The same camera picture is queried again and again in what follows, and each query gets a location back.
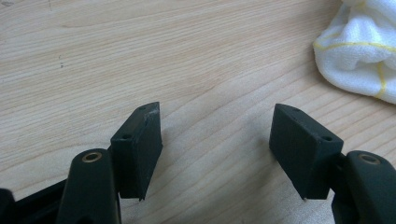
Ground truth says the white towel with yellow edge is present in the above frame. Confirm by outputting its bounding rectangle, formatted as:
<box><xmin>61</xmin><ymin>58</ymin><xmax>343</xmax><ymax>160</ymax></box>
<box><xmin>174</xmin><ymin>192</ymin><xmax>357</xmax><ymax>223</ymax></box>
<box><xmin>312</xmin><ymin>0</ymin><xmax>396</xmax><ymax>105</ymax></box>

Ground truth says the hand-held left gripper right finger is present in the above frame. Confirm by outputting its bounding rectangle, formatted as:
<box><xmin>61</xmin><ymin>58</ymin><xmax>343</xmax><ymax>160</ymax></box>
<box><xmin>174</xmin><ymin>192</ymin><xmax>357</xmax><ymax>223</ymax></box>
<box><xmin>269</xmin><ymin>103</ymin><xmax>345</xmax><ymax>201</ymax></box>

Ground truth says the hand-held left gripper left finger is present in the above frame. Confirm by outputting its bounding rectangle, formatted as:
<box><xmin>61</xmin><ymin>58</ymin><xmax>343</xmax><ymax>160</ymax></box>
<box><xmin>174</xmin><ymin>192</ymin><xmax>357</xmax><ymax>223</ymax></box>
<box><xmin>110</xmin><ymin>102</ymin><xmax>163</xmax><ymax>201</ymax></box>

